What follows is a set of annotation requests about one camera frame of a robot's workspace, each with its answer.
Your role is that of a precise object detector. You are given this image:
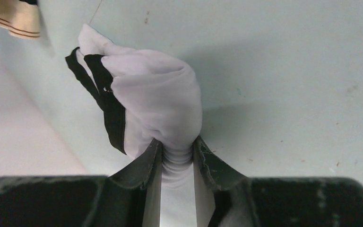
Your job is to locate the white underwear black trim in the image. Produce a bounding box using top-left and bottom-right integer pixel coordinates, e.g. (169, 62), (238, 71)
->
(65, 24), (203, 227)

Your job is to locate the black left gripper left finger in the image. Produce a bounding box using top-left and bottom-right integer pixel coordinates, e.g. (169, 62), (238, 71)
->
(0, 140), (162, 227)

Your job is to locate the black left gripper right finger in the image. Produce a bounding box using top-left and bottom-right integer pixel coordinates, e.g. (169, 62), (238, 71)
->
(193, 137), (363, 227)

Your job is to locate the black underwear beige waistband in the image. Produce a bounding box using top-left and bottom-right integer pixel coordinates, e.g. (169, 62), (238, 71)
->
(0, 0), (40, 39)

